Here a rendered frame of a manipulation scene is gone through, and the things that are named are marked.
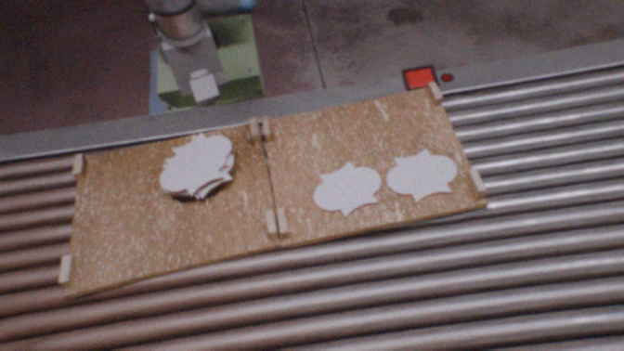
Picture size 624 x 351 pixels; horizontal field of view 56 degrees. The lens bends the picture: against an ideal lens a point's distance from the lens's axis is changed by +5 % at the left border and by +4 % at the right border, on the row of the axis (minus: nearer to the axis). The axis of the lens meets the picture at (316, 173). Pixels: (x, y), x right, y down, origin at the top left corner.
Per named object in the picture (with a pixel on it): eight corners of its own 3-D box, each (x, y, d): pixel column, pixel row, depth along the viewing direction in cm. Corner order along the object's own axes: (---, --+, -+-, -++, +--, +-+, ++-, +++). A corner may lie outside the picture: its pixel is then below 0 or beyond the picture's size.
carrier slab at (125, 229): (82, 162, 132) (79, 158, 131) (259, 125, 133) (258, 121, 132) (67, 299, 109) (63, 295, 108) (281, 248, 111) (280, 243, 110)
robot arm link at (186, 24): (201, 9, 90) (150, 23, 89) (209, 33, 94) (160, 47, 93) (190, -16, 95) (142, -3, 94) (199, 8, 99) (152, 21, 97)
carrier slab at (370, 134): (263, 125, 133) (262, 121, 132) (433, 90, 134) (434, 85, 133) (282, 250, 111) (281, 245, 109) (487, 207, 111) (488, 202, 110)
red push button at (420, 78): (405, 76, 139) (405, 71, 138) (429, 71, 139) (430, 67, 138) (409, 92, 135) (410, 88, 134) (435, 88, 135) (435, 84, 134)
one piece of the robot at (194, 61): (157, 52, 88) (188, 125, 101) (214, 35, 89) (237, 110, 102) (144, 8, 95) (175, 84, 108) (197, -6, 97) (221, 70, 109)
